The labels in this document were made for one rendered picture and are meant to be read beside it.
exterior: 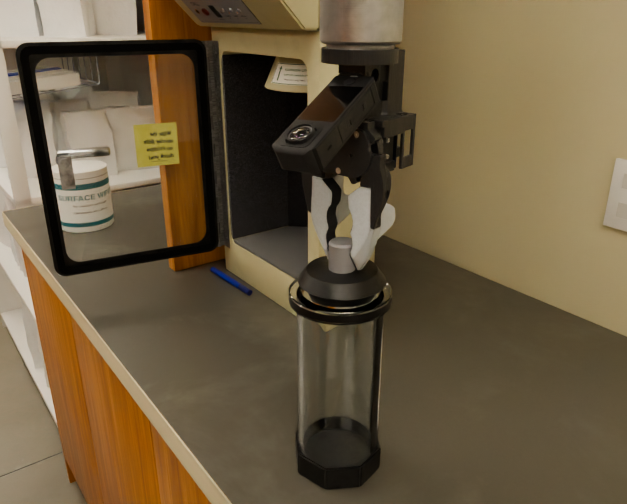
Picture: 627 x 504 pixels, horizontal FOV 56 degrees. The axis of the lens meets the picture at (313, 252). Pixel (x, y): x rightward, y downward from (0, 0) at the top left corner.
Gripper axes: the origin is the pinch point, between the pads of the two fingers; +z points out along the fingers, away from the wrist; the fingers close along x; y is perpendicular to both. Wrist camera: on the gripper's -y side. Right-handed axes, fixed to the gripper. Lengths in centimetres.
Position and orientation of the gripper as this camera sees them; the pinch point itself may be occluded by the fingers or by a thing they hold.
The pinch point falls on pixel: (341, 255)
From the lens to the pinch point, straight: 60.0
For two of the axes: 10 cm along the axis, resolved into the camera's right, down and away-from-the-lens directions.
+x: -7.7, -2.4, 5.8
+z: 0.0, 9.2, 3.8
